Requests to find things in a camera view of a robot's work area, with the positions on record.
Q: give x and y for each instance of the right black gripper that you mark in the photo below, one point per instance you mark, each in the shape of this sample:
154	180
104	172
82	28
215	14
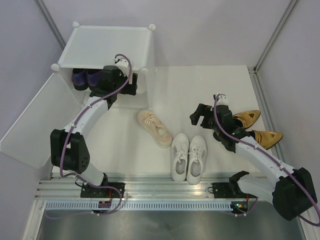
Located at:
203	110

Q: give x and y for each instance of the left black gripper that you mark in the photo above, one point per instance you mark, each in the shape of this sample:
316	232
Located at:
130	89

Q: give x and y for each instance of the purple loafer shoe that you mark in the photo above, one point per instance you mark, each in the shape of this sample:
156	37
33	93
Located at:
79	79
93	76

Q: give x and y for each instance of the gold pointed shoe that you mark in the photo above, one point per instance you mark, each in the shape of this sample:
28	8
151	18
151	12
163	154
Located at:
246	119
266	139

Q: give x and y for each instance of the beige sneaker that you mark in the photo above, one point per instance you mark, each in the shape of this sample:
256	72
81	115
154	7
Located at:
151	123

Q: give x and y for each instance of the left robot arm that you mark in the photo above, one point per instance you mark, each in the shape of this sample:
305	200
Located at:
68	147

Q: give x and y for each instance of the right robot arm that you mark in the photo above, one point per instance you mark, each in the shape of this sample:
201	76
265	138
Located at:
291	191

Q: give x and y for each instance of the white plastic shoe cabinet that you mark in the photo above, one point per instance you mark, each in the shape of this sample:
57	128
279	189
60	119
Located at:
93	47

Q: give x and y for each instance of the white cabinet door panel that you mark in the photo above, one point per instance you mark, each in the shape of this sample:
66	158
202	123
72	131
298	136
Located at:
54	106

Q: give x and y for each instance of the right white sneaker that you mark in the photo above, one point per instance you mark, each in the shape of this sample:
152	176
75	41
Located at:
196	163

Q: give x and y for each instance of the white sneaker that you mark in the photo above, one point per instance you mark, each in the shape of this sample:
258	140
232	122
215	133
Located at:
179	157
196	163

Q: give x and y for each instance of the left white sneaker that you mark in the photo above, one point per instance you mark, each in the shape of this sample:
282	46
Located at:
179	157

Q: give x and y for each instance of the left aluminium frame post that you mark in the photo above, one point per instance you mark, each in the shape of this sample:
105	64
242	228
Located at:
50	22

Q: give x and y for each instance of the aluminium frame post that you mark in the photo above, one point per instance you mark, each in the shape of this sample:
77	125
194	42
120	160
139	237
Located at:
50	22
275	34

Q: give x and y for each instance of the aluminium rail base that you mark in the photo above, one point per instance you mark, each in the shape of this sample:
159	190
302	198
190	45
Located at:
144	182

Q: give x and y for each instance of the right aluminium frame post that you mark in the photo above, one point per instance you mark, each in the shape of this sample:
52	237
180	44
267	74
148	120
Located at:
275	34

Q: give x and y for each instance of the white slotted cable duct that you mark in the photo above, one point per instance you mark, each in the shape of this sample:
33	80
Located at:
132	205

